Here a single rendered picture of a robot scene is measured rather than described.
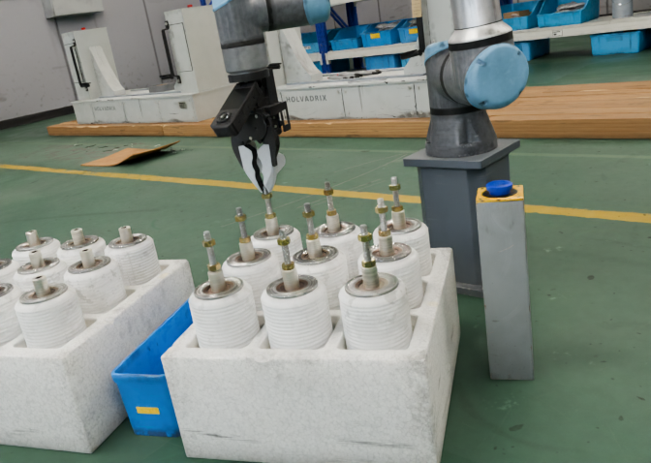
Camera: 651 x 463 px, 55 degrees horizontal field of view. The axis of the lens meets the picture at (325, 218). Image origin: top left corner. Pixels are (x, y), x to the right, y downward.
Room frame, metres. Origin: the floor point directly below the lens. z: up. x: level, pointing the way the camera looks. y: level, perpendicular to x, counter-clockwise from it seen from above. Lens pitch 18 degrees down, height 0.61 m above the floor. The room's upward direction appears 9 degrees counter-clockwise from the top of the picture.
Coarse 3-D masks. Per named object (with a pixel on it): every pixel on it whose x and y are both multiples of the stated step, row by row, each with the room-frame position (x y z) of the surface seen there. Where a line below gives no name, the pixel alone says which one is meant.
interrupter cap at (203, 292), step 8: (232, 280) 0.90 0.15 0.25; (240, 280) 0.89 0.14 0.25; (200, 288) 0.89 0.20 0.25; (208, 288) 0.89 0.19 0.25; (232, 288) 0.87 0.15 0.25; (240, 288) 0.87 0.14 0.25; (200, 296) 0.85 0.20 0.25; (208, 296) 0.85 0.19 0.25; (216, 296) 0.84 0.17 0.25; (224, 296) 0.85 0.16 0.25
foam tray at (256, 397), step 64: (448, 256) 1.04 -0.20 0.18; (448, 320) 0.93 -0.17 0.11; (192, 384) 0.82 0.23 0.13; (256, 384) 0.79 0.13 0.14; (320, 384) 0.76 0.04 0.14; (384, 384) 0.73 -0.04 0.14; (448, 384) 0.87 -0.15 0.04; (192, 448) 0.83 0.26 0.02; (256, 448) 0.79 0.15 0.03; (320, 448) 0.76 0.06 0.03; (384, 448) 0.73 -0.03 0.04
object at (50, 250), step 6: (54, 240) 1.30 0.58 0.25; (48, 246) 1.26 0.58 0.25; (54, 246) 1.27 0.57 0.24; (18, 252) 1.25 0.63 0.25; (24, 252) 1.24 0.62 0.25; (42, 252) 1.25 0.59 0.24; (48, 252) 1.26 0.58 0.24; (54, 252) 1.27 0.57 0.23; (18, 258) 1.24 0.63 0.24; (24, 258) 1.24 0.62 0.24
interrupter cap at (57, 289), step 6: (54, 288) 1.00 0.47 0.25; (60, 288) 0.99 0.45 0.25; (66, 288) 0.98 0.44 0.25; (24, 294) 0.98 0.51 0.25; (30, 294) 0.98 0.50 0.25; (36, 294) 0.98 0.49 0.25; (48, 294) 0.97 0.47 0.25; (54, 294) 0.96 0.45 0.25; (60, 294) 0.96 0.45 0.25; (24, 300) 0.96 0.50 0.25; (30, 300) 0.95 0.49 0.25; (36, 300) 0.94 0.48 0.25; (42, 300) 0.94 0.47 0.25
